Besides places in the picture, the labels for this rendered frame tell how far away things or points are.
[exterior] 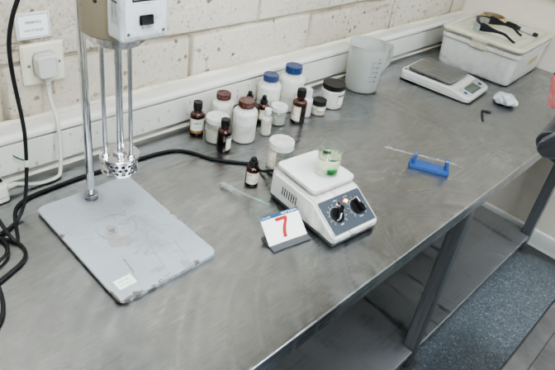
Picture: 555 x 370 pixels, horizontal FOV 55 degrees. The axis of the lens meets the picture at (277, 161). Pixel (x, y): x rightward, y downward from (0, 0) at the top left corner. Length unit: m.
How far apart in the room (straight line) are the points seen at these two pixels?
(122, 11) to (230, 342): 0.51
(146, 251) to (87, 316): 0.16
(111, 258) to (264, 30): 0.80
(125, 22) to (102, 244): 0.43
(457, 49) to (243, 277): 1.40
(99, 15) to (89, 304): 0.45
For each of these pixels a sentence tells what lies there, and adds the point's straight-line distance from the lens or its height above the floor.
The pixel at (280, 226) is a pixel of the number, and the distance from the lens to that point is 1.05.
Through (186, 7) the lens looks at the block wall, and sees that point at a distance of 1.32.
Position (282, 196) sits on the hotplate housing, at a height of 0.78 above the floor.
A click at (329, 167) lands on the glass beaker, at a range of 1.08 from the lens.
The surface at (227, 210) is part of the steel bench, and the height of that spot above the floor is 0.75.
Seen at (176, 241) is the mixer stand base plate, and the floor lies 0.76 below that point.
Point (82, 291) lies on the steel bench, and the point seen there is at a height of 0.75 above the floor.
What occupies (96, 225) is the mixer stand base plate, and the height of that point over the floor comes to 0.76.
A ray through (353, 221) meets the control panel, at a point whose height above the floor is 0.79.
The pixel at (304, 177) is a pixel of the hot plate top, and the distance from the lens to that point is 1.08.
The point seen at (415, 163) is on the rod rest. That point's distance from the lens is 1.39.
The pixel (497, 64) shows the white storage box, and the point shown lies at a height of 0.82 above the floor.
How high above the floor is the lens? 1.43
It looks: 32 degrees down
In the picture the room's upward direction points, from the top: 9 degrees clockwise
